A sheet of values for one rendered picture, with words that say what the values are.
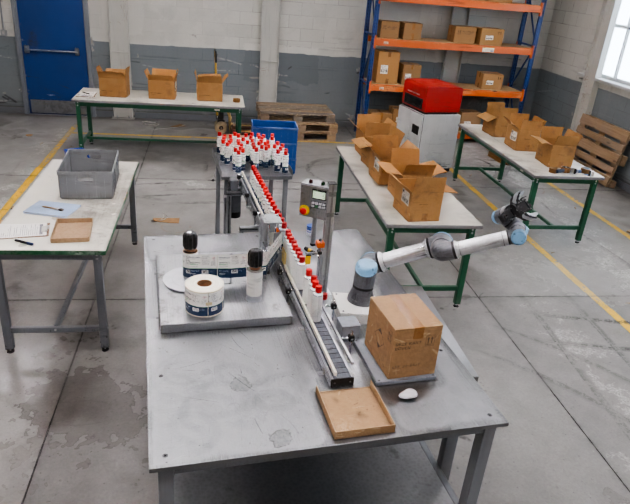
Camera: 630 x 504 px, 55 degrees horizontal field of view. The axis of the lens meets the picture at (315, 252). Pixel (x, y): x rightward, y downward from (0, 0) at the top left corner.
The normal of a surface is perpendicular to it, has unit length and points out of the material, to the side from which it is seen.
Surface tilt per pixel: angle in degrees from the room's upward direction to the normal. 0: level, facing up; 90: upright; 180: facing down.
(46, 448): 0
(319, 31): 90
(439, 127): 90
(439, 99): 90
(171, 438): 0
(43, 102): 90
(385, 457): 1
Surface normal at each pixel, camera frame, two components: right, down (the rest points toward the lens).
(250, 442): 0.07, -0.90
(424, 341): 0.29, 0.43
